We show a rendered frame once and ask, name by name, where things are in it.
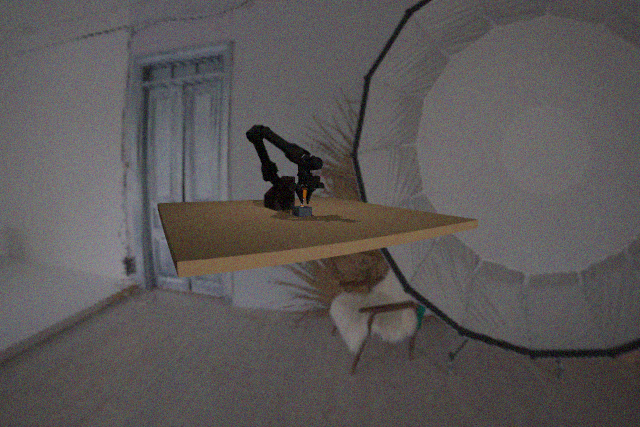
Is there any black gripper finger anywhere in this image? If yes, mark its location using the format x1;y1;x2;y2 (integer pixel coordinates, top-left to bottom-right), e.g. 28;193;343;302
293;190;303;204
306;189;316;204

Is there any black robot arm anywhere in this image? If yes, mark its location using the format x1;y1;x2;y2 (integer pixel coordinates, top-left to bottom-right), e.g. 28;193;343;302
246;124;323;188

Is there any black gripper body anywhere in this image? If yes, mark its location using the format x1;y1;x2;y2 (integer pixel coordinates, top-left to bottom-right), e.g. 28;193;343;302
284;171;324;190

